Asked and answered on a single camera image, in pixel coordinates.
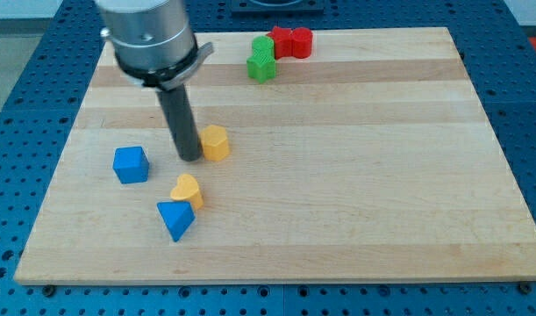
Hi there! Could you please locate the wooden board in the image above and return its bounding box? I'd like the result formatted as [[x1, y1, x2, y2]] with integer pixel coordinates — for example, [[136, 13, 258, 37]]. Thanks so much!
[[14, 27, 536, 285]]

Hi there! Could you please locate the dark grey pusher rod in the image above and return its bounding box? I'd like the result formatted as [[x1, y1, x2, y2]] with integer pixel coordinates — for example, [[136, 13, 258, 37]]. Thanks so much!
[[157, 85, 203, 162]]

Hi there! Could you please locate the green star block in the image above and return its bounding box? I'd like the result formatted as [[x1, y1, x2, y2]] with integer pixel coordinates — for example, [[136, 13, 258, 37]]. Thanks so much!
[[247, 53, 276, 83]]

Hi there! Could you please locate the red star block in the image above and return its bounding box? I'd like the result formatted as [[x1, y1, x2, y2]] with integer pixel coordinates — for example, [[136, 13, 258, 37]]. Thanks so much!
[[267, 26, 293, 60]]

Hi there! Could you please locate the blue cube block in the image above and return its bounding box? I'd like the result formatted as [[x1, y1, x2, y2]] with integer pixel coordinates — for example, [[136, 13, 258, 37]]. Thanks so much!
[[112, 147, 149, 184]]

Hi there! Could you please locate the yellow hexagon block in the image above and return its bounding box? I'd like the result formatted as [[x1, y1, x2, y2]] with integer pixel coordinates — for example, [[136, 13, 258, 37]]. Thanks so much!
[[199, 125, 231, 162]]

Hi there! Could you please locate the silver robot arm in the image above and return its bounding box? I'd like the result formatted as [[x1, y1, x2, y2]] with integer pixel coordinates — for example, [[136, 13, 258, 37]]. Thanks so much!
[[95, 0, 214, 162]]

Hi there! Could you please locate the blue triangle block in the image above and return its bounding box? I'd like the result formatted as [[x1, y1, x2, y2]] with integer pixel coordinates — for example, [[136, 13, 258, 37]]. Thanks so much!
[[157, 201, 195, 242]]

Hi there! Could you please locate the red cylinder block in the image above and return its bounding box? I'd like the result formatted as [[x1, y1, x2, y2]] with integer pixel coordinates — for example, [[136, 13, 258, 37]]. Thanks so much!
[[291, 27, 313, 59]]

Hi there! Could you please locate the green cylinder block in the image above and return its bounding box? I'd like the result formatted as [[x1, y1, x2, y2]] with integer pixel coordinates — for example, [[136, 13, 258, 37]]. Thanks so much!
[[251, 35, 275, 57]]

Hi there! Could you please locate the yellow heart block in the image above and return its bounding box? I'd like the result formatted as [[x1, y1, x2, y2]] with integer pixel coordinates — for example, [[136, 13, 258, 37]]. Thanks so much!
[[169, 173, 204, 210]]

